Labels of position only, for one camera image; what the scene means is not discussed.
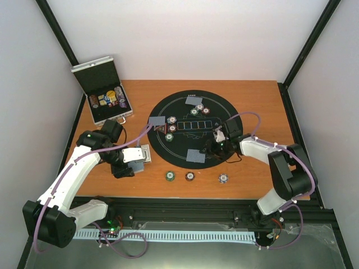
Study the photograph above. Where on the blue card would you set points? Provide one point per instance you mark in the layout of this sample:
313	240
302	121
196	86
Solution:
193	100
157	121
195	156

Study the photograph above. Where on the blue poker chip stack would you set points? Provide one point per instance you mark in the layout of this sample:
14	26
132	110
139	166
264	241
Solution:
223	178

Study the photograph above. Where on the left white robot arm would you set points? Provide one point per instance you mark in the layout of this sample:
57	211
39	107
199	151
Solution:
51	218

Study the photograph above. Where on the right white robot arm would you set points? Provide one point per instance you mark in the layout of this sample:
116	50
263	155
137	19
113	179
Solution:
291	173

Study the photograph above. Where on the aluminium poker case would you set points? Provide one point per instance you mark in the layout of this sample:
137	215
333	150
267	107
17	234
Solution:
97	77

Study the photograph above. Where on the light blue cable duct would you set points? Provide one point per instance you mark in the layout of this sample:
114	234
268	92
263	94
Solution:
176	236

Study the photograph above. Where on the round black poker mat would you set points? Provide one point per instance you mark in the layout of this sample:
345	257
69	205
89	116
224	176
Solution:
192	130

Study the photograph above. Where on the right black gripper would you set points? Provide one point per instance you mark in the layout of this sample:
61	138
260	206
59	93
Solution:
211	150

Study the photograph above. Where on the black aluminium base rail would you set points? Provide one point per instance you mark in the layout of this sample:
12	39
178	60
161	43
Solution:
130	212

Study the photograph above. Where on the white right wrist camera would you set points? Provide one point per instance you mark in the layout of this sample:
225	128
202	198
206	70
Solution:
219	136

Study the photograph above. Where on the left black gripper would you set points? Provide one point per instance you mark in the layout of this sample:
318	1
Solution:
122	171

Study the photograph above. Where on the red triangular all-in button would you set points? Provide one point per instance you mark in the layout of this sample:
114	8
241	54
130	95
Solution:
162	129

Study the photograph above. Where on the green poker chip stack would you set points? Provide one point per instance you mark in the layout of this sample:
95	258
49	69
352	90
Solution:
170	176

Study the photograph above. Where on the brown poker chip stack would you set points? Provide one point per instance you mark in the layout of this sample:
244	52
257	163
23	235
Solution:
190	176

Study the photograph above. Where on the chips inside case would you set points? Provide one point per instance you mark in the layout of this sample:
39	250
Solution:
111	98

